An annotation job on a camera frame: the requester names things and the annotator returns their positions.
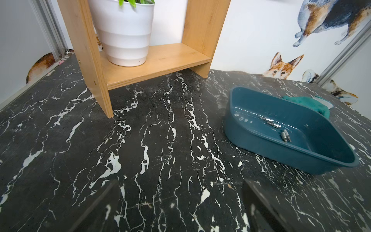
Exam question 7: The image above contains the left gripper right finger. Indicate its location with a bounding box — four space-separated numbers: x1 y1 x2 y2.
243 180 293 232

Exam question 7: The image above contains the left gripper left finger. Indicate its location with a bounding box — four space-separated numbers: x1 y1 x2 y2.
68 180 119 232

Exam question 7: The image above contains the silver socket bit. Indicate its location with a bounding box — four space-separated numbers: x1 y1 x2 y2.
267 121 282 129
260 117 274 122
281 129 291 142

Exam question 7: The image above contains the teal plastic storage box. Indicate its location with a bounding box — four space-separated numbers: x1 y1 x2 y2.
224 87 359 175

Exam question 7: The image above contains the green work glove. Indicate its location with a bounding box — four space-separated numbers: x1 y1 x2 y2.
282 96 333 119

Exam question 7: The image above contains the white pot with flowers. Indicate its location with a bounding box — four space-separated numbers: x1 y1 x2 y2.
88 1 155 67

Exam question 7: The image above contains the wooden shelf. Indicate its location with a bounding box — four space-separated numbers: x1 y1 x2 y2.
58 1 230 118

